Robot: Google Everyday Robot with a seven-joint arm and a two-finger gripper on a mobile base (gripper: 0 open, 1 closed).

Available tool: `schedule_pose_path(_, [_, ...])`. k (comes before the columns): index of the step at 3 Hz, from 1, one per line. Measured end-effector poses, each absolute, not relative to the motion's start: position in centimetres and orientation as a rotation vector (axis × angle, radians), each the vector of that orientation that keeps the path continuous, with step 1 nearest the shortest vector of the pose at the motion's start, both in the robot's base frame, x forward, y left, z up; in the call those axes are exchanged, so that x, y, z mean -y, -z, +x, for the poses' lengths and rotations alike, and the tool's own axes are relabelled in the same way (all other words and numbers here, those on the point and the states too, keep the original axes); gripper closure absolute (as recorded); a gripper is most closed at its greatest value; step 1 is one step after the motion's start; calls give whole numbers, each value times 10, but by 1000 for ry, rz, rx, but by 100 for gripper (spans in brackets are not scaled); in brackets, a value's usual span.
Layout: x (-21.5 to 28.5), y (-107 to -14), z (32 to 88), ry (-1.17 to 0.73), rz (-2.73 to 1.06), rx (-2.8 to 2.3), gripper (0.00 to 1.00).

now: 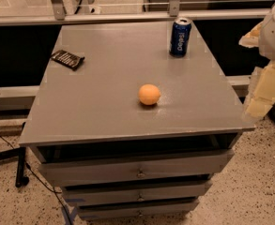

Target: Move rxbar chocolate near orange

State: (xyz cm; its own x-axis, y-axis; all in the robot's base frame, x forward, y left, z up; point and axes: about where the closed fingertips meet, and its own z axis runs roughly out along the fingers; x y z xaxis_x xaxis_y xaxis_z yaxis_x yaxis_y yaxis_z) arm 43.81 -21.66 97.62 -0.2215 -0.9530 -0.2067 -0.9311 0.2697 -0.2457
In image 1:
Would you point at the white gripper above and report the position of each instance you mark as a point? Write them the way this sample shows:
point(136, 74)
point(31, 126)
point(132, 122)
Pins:
point(260, 98)

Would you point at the black rxbar chocolate wrapper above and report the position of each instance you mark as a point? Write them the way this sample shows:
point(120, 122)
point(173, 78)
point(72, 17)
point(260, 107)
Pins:
point(67, 59)

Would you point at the blue pepsi can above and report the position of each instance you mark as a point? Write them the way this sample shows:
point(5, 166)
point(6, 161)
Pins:
point(181, 30)

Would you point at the orange fruit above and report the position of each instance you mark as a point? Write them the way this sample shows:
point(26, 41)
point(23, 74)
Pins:
point(149, 94)

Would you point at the grey drawer cabinet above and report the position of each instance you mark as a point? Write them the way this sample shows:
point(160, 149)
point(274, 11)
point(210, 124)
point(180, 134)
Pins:
point(94, 113)

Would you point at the middle grey drawer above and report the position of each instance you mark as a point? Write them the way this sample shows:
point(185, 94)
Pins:
point(141, 194)

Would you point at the grey drawer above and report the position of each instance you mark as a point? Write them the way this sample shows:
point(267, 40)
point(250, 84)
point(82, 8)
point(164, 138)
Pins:
point(136, 209)
point(100, 172)
point(141, 194)

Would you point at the bottom grey drawer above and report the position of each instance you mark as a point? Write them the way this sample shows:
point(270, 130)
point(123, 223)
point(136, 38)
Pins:
point(136, 209)

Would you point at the top grey drawer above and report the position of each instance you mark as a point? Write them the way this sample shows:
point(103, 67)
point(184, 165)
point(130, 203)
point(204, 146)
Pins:
point(100, 172)

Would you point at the grey metal railing frame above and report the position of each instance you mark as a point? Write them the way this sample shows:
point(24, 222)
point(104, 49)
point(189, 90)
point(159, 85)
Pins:
point(40, 12)

